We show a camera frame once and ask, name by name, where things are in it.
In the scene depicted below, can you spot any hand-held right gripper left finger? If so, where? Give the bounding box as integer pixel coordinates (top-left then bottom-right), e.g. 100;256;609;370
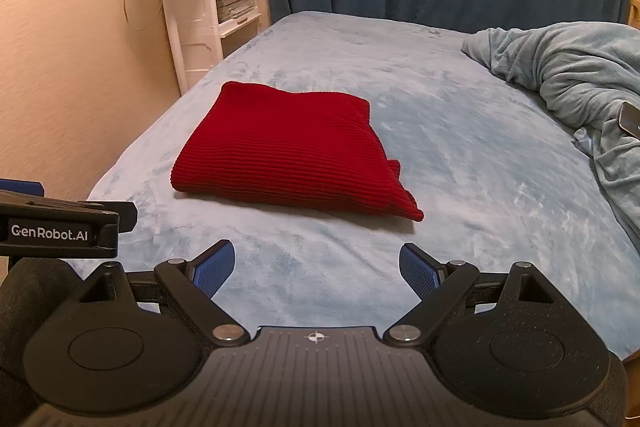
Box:
75;240;252;349

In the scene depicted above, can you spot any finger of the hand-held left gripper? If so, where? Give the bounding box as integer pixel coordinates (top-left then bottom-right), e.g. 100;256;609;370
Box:
0;178;45;199
118;201;139;234

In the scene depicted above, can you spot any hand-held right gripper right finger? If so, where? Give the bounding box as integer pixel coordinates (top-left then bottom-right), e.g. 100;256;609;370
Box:
382;242;564;349

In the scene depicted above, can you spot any red knit sweater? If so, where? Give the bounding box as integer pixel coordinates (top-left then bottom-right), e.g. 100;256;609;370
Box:
170;81;425;223

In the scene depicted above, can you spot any person's dark clothed leg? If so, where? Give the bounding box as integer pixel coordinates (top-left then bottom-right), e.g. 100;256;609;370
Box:
0;256;87;418

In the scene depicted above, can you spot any bed with light blue sheet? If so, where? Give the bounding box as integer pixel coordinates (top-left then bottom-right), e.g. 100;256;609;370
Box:
87;10;640;362

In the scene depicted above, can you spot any white standing fan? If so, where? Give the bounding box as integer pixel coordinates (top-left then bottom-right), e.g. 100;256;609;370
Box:
127;0;224;96

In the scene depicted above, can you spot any large stack of books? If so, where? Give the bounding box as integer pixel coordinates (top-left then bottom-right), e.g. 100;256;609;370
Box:
214;0;256;24

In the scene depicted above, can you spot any light blue fleece blanket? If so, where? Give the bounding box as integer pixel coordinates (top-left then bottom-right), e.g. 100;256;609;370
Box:
460;22;640;254

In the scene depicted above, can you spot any smartphone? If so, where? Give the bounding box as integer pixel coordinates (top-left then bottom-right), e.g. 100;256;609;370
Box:
618;101;640;134

